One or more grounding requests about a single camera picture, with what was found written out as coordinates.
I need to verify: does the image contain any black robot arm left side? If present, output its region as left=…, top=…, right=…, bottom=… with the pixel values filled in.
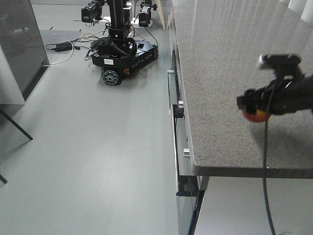
left=81, top=0, right=107, bottom=23

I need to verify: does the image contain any black hanging cable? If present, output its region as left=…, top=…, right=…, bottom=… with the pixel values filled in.
left=262, top=80, right=282, bottom=235

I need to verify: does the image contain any black robot column mast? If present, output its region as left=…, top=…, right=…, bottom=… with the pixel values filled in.
left=108, top=0, right=130, bottom=41

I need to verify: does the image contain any grey kitchen island cabinet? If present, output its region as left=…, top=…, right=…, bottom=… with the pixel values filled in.
left=0, top=0, right=48, bottom=105

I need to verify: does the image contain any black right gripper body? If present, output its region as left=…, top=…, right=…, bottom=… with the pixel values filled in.
left=236, top=80, right=291, bottom=115

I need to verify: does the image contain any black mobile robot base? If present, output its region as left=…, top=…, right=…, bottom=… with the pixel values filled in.
left=90, top=36, right=158, bottom=86

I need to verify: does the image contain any grey speckled countertop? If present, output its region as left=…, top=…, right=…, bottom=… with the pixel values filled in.
left=173, top=0, right=313, bottom=178

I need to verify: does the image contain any black built-in oven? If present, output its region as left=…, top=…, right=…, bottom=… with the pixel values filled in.
left=169, top=49, right=204, bottom=235

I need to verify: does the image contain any red yellow apple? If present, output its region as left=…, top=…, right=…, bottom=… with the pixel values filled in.
left=243, top=110, right=272, bottom=123

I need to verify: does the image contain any black power adapter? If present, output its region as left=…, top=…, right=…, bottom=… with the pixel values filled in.
left=45, top=41, right=80, bottom=52

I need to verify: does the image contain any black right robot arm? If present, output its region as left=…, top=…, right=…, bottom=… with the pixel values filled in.
left=237, top=76, right=313, bottom=116

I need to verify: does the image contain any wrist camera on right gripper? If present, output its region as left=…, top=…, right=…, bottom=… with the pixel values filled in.
left=258, top=54, right=301, bottom=70

